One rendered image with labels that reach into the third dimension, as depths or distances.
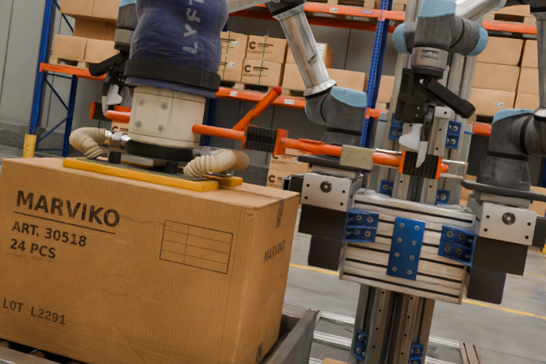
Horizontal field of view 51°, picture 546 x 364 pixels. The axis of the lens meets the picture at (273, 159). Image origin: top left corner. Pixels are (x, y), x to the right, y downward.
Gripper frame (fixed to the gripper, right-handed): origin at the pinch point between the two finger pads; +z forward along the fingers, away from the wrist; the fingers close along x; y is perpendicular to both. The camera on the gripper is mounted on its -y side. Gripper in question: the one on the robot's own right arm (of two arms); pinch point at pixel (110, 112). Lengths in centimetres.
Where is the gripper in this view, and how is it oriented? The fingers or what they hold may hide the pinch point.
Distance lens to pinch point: 177.9
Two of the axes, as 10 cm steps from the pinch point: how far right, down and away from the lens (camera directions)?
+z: -1.6, 9.9, 0.5
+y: 9.6, 1.6, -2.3
